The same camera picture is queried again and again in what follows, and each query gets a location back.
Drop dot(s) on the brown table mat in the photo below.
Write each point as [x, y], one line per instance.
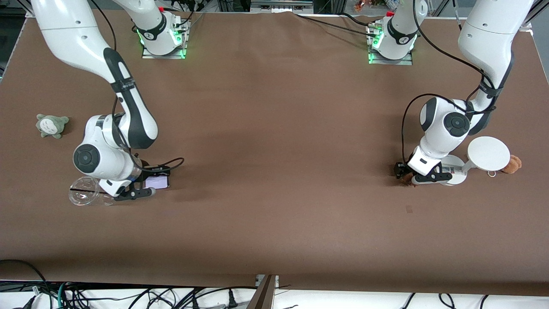
[274, 214]

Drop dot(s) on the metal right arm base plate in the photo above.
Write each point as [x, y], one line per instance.
[165, 56]

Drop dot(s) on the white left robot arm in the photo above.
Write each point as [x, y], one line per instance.
[489, 30]

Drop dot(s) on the white round stand with disc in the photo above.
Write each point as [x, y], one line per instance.
[489, 153]

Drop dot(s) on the brown support post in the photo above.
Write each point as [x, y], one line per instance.
[263, 296]

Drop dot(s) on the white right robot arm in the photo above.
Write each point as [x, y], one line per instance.
[68, 30]

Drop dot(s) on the clear plastic cup with lid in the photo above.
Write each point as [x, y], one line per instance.
[83, 198]

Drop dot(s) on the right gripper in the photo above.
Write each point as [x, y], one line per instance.
[143, 168]

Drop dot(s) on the grey green owl-like plush toy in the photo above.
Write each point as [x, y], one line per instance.
[51, 125]

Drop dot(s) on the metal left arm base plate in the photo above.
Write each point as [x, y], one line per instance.
[390, 61]

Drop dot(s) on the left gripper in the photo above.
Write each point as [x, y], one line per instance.
[400, 169]

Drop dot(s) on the brown lion statue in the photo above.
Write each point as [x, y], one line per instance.
[407, 181]

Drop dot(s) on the black drinking straw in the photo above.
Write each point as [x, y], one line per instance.
[81, 189]

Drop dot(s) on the grey metal bar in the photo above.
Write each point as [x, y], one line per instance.
[281, 6]

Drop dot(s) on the aluminium frame profile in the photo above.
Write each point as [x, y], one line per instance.
[527, 25]
[29, 13]

